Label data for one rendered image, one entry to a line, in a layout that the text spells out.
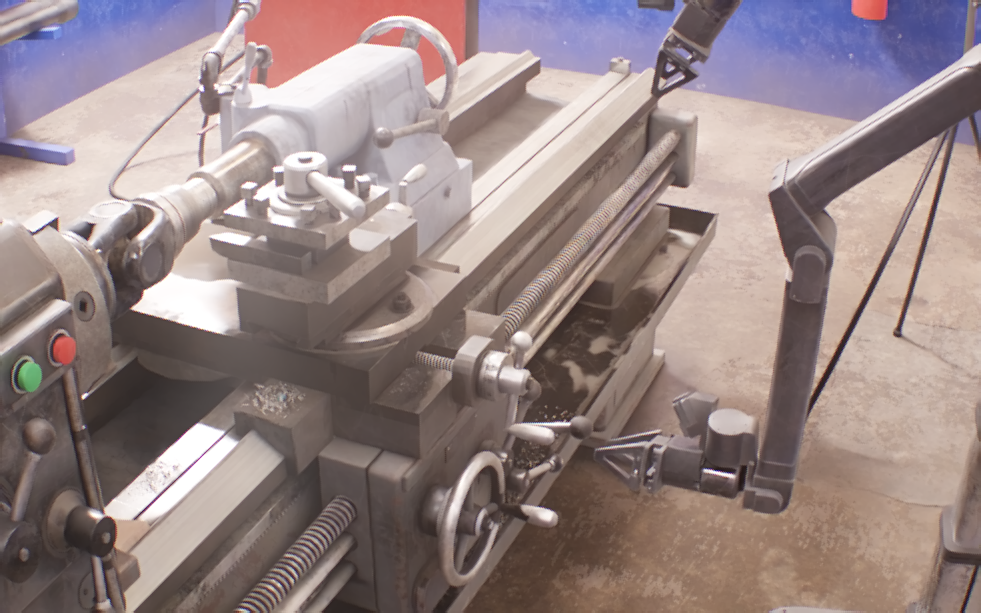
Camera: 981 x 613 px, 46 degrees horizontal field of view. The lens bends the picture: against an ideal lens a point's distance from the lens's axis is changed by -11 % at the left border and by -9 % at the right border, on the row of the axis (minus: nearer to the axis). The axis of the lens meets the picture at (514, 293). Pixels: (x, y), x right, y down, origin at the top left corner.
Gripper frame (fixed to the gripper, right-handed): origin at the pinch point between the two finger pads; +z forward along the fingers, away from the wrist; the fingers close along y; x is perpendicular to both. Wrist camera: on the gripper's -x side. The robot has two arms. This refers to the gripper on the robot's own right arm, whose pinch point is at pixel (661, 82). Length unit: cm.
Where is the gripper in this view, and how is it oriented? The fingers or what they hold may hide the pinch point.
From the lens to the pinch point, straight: 189.7
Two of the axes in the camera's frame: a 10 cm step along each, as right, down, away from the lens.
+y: -2.3, 4.4, -8.7
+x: 8.3, 5.5, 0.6
